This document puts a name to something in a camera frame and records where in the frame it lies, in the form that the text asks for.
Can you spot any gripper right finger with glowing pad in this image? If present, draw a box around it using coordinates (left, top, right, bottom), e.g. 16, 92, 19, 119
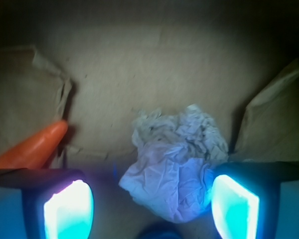
211, 161, 299, 239

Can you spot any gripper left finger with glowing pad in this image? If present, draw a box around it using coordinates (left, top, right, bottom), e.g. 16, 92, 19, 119
0, 168, 94, 239

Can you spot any white paper ball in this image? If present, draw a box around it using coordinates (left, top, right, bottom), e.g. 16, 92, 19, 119
119, 104, 228, 224

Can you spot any orange toy carrot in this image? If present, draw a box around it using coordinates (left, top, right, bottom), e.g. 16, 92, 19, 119
0, 120, 68, 169

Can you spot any blue foam ball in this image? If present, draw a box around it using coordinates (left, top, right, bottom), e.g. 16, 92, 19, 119
136, 222, 183, 239

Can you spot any brown paper bag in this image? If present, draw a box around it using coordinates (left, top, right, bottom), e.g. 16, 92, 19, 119
0, 0, 299, 239

